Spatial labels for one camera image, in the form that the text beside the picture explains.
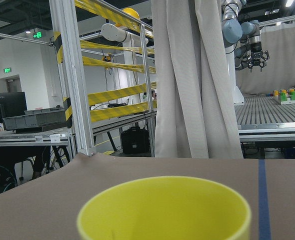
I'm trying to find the yellow plastic cup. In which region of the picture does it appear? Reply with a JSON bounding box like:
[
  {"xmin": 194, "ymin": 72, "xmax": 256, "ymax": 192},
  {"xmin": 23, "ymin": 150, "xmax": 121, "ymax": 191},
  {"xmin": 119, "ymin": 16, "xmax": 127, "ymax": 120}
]
[{"xmin": 76, "ymin": 176, "xmax": 252, "ymax": 240}]

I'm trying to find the black equipment case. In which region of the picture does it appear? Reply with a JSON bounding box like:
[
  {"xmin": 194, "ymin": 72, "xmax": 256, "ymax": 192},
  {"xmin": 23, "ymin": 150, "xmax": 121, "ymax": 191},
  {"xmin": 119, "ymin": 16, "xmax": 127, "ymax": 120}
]
[{"xmin": 121, "ymin": 126, "xmax": 150, "ymax": 154}]

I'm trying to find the beige hanging curtain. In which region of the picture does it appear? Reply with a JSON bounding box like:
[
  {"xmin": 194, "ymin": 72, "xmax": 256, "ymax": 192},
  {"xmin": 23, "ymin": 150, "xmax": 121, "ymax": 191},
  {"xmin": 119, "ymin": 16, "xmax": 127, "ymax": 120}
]
[{"xmin": 151, "ymin": 0, "xmax": 243, "ymax": 159}]

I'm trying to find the yellow hard hat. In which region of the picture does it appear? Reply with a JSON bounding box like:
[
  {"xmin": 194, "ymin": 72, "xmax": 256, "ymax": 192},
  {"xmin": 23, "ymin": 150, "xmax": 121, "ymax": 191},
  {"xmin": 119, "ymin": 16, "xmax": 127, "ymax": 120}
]
[{"xmin": 115, "ymin": 7, "xmax": 140, "ymax": 27}]

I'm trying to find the slatted metal work table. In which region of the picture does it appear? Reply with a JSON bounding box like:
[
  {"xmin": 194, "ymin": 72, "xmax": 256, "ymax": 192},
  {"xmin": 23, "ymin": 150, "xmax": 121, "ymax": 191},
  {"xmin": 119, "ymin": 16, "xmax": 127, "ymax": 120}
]
[{"xmin": 234, "ymin": 95, "xmax": 295, "ymax": 142}]

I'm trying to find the grey plastic crate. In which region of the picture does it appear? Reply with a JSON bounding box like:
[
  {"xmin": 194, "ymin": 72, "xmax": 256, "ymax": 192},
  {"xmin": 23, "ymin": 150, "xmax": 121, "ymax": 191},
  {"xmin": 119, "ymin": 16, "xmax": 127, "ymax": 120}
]
[{"xmin": 2, "ymin": 108, "xmax": 68, "ymax": 134}]

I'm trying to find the coloured block board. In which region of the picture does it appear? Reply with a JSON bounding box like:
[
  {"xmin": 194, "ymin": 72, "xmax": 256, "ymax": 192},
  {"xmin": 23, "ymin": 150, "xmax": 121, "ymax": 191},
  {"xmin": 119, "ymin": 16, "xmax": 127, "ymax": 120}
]
[{"xmin": 272, "ymin": 88, "xmax": 295, "ymax": 105}]

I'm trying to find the black computer monitor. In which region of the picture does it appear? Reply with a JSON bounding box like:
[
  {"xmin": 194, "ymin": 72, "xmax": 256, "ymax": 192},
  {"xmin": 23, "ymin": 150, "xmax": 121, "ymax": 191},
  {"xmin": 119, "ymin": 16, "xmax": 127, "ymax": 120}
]
[{"xmin": 0, "ymin": 92, "xmax": 27, "ymax": 123}]

